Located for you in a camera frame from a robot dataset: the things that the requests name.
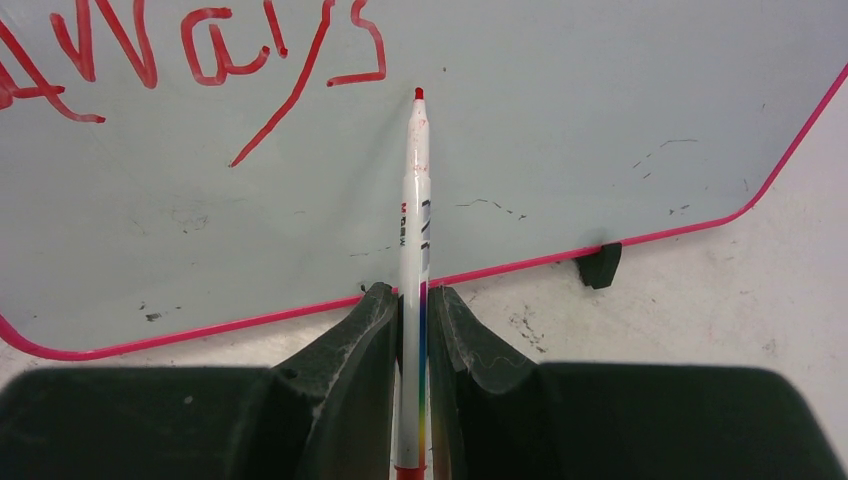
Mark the pink framed whiteboard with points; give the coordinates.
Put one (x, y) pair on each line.
(171, 169)

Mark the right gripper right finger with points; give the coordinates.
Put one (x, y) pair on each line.
(497, 414)

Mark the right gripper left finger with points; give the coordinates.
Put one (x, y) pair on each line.
(324, 413)

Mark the white red marker pen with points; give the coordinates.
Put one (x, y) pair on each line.
(414, 253)

